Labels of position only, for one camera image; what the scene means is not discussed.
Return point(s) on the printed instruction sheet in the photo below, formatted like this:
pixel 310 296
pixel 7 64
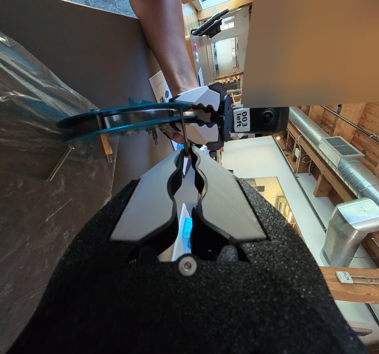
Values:
pixel 158 84

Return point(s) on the clear plastic bag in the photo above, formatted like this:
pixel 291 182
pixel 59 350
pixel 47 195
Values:
pixel 44 108

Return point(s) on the blue metal turntable base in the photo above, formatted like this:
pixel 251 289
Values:
pixel 118 112

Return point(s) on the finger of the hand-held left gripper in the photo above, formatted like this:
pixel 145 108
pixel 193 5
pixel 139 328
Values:
pixel 201 134
pixel 201 96

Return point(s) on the wooden ceiling baffles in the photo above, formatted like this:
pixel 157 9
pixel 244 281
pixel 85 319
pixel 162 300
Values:
pixel 322 186

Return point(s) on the person's left forearm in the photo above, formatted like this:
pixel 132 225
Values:
pixel 160 34

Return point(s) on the grey desk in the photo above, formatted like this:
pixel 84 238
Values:
pixel 88 49

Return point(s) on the person's left hand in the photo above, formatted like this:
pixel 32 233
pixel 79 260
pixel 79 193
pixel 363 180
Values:
pixel 177 137

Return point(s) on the large blue metal bracket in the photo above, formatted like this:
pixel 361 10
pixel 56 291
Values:
pixel 187 229

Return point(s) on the silver ventilation duct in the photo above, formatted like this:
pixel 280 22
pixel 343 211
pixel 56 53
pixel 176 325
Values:
pixel 355 170

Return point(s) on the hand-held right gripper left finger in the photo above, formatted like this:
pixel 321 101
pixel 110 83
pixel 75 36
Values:
pixel 142 211

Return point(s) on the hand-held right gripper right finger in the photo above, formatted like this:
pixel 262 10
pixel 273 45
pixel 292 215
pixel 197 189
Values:
pixel 231 209

